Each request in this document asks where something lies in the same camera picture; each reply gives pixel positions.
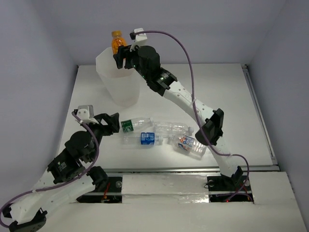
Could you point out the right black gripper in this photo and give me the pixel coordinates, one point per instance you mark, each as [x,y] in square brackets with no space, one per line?
[127,53]

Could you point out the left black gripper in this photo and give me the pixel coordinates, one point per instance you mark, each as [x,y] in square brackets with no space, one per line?
[106,124]

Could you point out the orange textured juice bottle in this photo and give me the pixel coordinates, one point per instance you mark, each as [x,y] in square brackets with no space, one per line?
[117,41]

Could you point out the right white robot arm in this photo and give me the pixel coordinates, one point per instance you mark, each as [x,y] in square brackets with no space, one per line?
[146,62]

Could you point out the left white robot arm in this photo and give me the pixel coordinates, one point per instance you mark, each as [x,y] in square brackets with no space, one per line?
[70,175]

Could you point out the translucent white plastic bin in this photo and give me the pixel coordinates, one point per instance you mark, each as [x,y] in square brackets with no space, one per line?
[123,85]

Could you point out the clear bottle green label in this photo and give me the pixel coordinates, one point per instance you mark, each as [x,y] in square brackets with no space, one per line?
[136,124]

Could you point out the clear crushed unlabelled bottle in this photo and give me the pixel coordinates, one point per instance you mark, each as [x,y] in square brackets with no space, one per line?
[167,128]

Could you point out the clear bottle orange blue label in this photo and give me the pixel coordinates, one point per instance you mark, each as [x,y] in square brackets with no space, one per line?
[187,145]

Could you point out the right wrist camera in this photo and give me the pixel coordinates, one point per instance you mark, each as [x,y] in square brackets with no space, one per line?
[138,37]

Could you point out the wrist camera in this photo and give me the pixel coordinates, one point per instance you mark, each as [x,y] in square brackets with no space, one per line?
[84,113]
[138,37]

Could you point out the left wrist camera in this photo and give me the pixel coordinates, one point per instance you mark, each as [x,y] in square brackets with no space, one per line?
[84,113]

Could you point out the aluminium side rail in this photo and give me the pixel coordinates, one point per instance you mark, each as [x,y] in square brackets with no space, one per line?
[259,114]

